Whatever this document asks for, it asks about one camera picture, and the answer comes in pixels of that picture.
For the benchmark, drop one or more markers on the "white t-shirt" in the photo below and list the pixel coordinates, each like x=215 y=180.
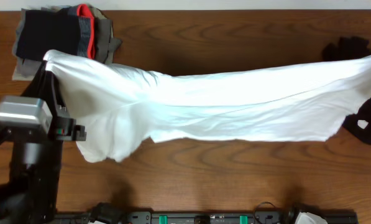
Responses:
x=120 y=106

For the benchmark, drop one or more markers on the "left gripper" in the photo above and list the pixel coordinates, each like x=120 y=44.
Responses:
x=41 y=86

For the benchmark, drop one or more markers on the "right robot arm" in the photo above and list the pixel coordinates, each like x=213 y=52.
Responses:
x=302 y=214

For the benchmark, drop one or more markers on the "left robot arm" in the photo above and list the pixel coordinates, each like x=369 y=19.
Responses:
x=30 y=195

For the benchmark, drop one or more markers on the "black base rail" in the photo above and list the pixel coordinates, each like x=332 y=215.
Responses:
x=106 y=213

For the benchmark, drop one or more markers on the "folded grey garment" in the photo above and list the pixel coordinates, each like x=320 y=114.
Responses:
x=106 y=45

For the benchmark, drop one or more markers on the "folded black garment red band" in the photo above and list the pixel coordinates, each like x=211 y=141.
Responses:
x=69 y=30

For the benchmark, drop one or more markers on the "crumpled black garment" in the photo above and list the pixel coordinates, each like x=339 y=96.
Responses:
x=348 y=48

